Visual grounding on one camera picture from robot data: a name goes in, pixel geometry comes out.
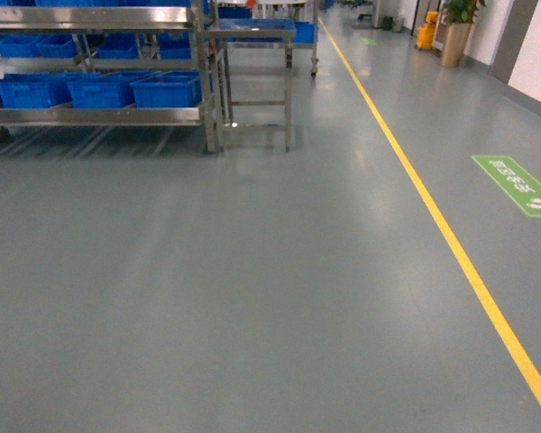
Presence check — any blue bin on rack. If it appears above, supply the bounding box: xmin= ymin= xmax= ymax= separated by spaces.
xmin=67 ymin=70 xmax=159 ymax=109
xmin=130 ymin=72 xmax=202 ymax=108
xmin=0 ymin=72 xmax=100 ymax=109

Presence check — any yellow mop bucket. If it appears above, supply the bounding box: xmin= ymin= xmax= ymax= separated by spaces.
xmin=416 ymin=11 xmax=438 ymax=51

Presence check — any gold planter with plant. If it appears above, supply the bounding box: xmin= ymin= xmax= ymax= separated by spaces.
xmin=440 ymin=0 xmax=486 ymax=68

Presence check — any green floor sign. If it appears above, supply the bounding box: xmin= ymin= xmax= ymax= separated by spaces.
xmin=471 ymin=155 xmax=541 ymax=218

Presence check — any stainless steel table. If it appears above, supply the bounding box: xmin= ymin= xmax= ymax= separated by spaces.
xmin=206 ymin=18 xmax=296 ymax=152

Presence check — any blue bin right on rack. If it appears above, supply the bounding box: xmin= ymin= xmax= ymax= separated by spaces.
xmin=130 ymin=72 xmax=202 ymax=108

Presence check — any blue bin left on rack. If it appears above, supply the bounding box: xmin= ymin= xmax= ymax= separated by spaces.
xmin=0 ymin=72 xmax=100 ymax=109

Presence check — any stainless steel shelf rack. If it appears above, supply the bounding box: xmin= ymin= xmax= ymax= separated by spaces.
xmin=0 ymin=1 xmax=218 ymax=152

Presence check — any blue bin middle on rack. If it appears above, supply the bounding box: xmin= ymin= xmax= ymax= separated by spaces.
xmin=67 ymin=70 xmax=159 ymax=109

